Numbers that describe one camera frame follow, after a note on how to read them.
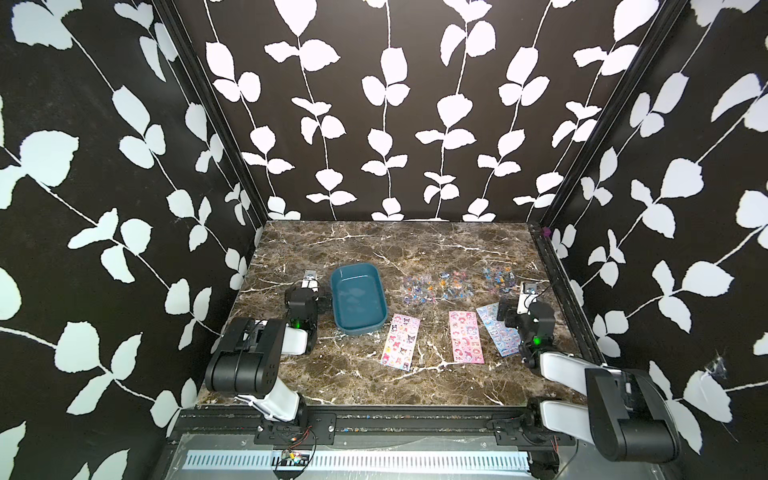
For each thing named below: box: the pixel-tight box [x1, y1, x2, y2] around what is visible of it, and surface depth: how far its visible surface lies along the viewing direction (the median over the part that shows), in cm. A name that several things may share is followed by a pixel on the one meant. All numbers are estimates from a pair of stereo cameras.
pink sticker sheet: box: [448, 311, 485, 364], surface depth 92 cm
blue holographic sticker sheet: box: [476, 302, 521, 358], surface depth 93 cm
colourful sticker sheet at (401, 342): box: [380, 313, 421, 372], surface depth 90 cm
